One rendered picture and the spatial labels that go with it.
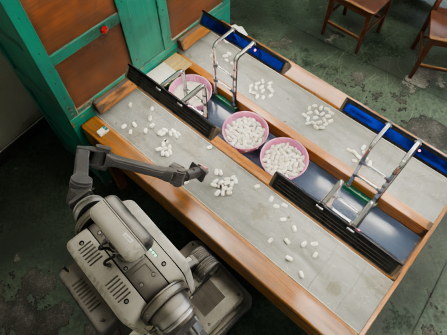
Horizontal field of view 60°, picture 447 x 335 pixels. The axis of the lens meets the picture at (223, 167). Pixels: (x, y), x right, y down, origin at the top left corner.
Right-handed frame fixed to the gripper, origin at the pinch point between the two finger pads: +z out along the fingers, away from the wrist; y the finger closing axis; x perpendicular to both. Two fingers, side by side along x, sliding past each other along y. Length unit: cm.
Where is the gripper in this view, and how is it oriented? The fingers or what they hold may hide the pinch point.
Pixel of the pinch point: (206, 169)
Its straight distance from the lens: 207.9
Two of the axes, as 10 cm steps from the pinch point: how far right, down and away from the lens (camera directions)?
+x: -4.2, 8.0, 4.2
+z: 5.1, -1.7, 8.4
